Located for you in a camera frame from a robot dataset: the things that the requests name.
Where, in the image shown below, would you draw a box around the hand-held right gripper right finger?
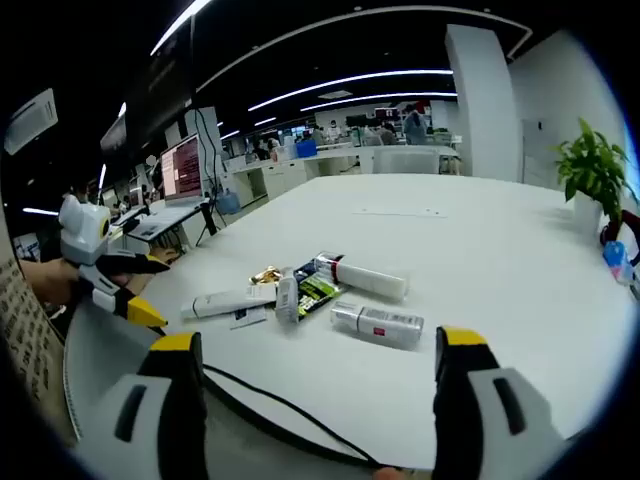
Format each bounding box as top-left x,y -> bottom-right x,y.
432,325 -> 569,480

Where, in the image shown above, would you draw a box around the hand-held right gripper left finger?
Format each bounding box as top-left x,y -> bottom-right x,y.
74,330 -> 209,480

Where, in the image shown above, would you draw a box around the white skincare tube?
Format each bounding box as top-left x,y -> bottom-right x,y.
179,283 -> 278,321

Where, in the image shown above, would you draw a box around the small white spray bottle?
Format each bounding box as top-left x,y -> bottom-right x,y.
328,299 -> 425,351
273,267 -> 301,326

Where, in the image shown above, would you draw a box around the white pump bottle red collar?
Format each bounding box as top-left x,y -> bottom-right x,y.
314,248 -> 411,304

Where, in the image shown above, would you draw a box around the blue pink bottle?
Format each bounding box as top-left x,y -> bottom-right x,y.
602,239 -> 636,284

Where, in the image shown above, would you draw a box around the person's left hand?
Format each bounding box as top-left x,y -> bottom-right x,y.
46,257 -> 89,307

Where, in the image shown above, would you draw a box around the white side desk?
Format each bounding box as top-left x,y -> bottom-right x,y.
124,199 -> 219,246

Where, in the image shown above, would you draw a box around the person's beige printed shirt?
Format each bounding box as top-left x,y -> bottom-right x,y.
0,257 -> 66,416

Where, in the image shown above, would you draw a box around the monitor with red screen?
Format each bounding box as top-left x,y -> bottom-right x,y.
158,133 -> 204,201

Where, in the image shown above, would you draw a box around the blue water jug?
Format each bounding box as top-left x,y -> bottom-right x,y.
218,188 -> 242,216

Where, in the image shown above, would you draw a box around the clear sachet blue print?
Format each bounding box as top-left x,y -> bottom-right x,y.
228,305 -> 269,331

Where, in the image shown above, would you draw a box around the ceiling air conditioner unit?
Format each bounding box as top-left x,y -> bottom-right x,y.
3,88 -> 60,155

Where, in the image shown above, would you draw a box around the gold foil sachet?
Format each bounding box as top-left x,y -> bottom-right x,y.
248,264 -> 281,285

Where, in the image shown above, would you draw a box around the dark hanging screen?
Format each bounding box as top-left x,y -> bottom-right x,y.
99,14 -> 199,151

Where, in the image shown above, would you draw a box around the white counter cabinets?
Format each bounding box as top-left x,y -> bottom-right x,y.
222,142 -> 374,209

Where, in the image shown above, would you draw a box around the green black sachet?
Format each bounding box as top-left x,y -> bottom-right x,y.
292,257 -> 346,321

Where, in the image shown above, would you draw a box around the white plant pot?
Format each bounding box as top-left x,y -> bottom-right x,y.
572,192 -> 604,236

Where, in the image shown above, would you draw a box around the dark red object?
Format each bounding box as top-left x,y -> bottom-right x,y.
598,209 -> 640,246

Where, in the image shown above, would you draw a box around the white office chair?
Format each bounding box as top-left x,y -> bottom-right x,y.
372,144 -> 441,175

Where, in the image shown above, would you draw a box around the green potted plant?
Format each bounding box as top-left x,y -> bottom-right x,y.
547,117 -> 639,221

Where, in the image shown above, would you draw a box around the black cable on table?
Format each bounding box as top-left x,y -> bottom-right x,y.
202,363 -> 376,469

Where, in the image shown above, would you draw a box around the black hanging cable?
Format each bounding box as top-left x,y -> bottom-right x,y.
188,14 -> 224,211

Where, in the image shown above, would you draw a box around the white table cable cover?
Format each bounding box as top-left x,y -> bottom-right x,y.
352,205 -> 449,219

